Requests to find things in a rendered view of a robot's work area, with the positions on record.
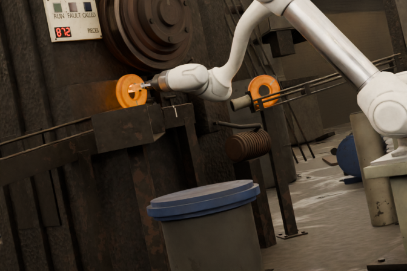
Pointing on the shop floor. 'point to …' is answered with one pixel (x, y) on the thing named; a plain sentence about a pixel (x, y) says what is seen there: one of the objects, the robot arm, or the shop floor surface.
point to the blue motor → (351, 159)
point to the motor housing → (241, 172)
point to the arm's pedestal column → (398, 253)
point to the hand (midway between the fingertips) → (131, 88)
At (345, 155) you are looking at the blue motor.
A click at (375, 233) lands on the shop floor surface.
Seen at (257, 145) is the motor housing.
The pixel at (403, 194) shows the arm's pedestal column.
